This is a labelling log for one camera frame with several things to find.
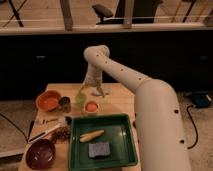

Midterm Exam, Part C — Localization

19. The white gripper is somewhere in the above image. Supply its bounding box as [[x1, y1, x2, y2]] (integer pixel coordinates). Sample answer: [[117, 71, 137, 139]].
[[78, 65, 105, 98]]

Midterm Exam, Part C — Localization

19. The orange apple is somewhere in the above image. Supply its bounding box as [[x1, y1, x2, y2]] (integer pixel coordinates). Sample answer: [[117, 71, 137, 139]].
[[86, 103, 97, 112]]

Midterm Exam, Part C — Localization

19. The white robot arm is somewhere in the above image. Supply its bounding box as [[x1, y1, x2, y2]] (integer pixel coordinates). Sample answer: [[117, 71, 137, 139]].
[[82, 45, 192, 171]]

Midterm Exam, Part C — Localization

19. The green cup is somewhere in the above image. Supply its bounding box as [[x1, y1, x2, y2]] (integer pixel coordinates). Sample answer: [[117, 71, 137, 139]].
[[75, 92, 87, 107]]

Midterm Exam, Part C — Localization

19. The small dark metal cup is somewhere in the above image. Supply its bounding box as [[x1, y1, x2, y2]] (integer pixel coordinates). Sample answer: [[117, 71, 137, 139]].
[[59, 96, 71, 113]]

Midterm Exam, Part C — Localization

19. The grey cloth piece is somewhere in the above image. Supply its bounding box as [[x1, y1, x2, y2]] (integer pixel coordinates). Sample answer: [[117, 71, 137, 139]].
[[91, 86, 110, 96]]

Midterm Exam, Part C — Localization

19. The orange bowl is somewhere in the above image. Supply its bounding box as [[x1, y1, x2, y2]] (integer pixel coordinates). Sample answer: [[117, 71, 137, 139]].
[[35, 90, 61, 112]]

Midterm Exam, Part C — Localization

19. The yellow corn cob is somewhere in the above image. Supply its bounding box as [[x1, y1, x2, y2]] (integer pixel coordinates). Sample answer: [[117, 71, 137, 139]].
[[80, 130, 104, 143]]

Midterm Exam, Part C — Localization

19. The green plastic tray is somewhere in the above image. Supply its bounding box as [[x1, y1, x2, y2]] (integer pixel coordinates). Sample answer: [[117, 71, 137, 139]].
[[68, 114, 138, 171]]

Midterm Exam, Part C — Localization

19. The dark grape bunch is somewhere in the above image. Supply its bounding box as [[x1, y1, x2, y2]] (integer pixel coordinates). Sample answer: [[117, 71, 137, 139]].
[[51, 127, 71, 143]]

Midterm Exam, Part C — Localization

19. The blue sponge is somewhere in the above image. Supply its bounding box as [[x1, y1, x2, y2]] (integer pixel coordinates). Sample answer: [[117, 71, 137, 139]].
[[89, 142, 111, 158]]

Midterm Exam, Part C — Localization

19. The dark maroon bowl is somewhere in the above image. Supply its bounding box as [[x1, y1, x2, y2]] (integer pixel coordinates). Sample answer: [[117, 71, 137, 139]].
[[25, 139, 56, 170]]

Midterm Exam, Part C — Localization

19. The black office chair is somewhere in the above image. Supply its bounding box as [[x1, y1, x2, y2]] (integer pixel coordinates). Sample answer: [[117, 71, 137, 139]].
[[91, 0, 161, 26]]

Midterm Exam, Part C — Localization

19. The dark blue floor object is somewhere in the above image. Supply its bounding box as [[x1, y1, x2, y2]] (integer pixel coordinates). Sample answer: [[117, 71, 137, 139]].
[[191, 93, 212, 108]]

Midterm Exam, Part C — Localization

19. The white handled brush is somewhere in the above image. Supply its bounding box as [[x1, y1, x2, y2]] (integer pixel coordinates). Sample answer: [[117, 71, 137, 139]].
[[28, 116, 72, 143]]

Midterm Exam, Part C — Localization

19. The black cable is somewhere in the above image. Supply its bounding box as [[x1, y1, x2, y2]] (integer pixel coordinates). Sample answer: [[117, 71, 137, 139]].
[[0, 112, 29, 144]]

